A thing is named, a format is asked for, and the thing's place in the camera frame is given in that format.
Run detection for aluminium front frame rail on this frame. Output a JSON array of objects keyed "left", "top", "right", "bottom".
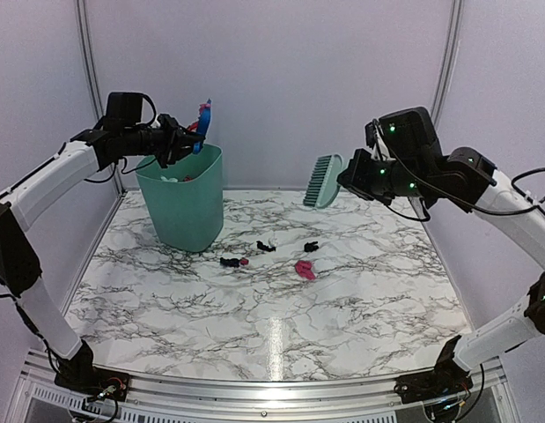
[{"left": 6, "top": 354, "right": 519, "bottom": 422}]

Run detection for black and white paper scrap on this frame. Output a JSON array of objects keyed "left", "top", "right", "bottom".
[{"left": 256, "top": 237, "right": 277, "bottom": 252}]

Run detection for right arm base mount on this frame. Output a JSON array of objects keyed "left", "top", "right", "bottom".
[{"left": 394, "top": 335, "right": 474, "bottom": 404}]

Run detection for black and pink paper scrap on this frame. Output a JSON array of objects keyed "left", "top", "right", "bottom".
[{"left": 219, "top": 257, "right": 249, "bottom": 268}]

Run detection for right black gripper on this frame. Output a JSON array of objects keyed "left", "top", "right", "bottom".
[{"left": 338, "top": 146, "right": 433, "bottom": 204}]

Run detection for blue plastic dustpan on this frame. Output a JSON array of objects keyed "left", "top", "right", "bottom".
[{"left": 192, "top": 97, "right": 214, "bottom": 155}]

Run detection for pink paper scrap centre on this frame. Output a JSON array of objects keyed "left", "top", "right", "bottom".
[{"left": 294, "top": 260, "right": 316, "bottom": 281}]

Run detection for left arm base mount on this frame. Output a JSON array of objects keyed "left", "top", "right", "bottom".
[{"left": 48, "top": 341, "right": 130, "bottom": 401}]

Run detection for teal plastic waste bin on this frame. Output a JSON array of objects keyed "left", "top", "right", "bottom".
[{"left": 136, "top": 145, "right": 224, "bottom": 253}]

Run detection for paper scraps inside bin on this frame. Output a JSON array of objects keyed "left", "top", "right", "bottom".
[{"left": 160, "top": 175, "right": 195, "bottom": 183}]

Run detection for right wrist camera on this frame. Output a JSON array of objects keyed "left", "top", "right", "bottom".
[{"left": 365, "top": 119, "right": 387, "bottom": 161}]

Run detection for teal hand brush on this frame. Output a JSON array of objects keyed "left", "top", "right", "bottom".
[{"left": 303, "top": 154, "right": 343, "bottom": 209}]

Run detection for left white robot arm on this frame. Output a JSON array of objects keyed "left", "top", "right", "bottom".
[{"left": 0, "top": 92, "right": 212, "bottom": 392}]

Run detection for left aluminium corner post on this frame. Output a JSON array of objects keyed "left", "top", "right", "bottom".
[{"left": 73, "top": 0, "right": 127, "bottom": 197}]

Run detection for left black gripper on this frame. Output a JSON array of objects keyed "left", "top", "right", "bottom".
[{"left": 122, "top": 113, "right": 203, "bottom": 167}]

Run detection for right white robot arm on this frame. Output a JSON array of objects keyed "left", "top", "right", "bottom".
[{"left": 337, "top": 107, "right": 545, "bottom": 395}]

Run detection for black paper scrap right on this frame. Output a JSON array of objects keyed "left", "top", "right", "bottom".
[{"left": 304, "top": 241, "right": 320, "bottom": 253}]

